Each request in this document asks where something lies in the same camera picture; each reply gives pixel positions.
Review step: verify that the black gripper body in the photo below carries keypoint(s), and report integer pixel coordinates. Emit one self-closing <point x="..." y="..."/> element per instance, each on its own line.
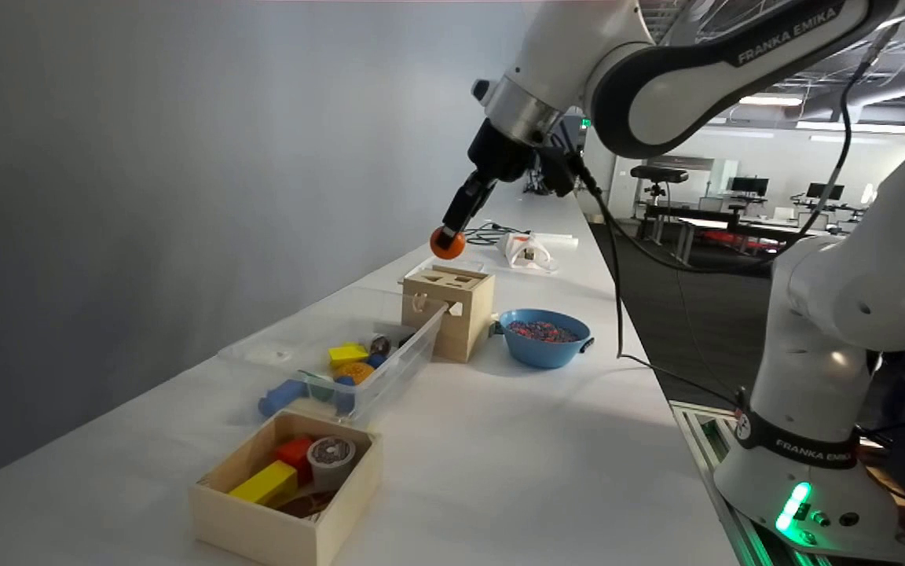
<point x="500" y="151"/>

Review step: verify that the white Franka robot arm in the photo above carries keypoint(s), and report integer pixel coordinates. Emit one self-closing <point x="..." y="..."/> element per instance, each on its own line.
<point x="850" y="293"/>

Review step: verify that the clear plastic cup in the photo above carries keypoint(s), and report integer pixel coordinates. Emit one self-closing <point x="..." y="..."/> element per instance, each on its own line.
<point x="332" y="460"/>

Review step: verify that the red wooden block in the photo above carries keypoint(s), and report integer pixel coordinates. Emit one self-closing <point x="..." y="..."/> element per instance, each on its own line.
<point x="295" y="452"/>

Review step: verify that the clear plastic tote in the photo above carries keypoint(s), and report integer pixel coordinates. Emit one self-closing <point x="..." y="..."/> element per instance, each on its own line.
<point x="397" y="368"/>

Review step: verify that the long ceiling light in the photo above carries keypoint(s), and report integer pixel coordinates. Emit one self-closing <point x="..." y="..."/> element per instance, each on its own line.
<point x="770" y="100"/>

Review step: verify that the blue plastic bowl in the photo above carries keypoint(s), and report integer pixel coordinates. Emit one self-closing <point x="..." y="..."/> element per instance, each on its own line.
<point x="539" y="353"/>

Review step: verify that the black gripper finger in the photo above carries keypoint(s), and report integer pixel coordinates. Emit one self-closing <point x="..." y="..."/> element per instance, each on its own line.
<point x="476" y="203"/>
<point x="463" y="205"/>

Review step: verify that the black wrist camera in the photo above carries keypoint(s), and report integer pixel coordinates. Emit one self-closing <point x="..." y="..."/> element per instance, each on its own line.
<point x="561" y="166"/>

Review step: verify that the clear plastic bag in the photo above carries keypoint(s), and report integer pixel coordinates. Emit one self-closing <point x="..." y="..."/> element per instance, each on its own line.
<point x="534" y="256"/>

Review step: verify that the orange round toy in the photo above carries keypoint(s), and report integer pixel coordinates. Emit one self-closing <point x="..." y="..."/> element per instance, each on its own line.
<point x="353" y="372"/>

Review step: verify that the black round toy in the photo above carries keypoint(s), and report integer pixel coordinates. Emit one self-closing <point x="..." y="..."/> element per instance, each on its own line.
<point x="378" y="351"/>

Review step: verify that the blue toy block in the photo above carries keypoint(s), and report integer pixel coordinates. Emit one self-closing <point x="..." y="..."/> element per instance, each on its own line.
<point x="287" y="394"/>

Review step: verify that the computer monitor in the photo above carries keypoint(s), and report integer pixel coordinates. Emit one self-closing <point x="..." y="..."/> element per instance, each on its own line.
<point x="824" y="188"/>

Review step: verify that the small red beads pile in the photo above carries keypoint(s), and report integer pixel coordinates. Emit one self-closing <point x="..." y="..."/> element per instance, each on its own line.
<point x="539" y="330"/>

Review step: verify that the wooden shape sorter box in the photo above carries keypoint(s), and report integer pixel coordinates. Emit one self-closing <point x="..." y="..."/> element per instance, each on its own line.
<point x="450" y="311"/>

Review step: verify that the orange ball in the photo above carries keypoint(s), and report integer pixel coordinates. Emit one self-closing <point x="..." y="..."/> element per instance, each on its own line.
<point x="449" y="245"/>

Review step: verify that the metal robot mounting plate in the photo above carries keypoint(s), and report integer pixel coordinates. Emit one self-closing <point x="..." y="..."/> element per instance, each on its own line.
<point x="705" y="435"/>

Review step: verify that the open wooden box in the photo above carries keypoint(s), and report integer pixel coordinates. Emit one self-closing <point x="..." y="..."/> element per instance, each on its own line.
<point x="285" y="529"/>

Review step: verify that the long yellow wooden block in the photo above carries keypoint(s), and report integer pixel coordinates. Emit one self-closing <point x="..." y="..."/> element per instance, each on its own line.
<point x="263" y="483"/>

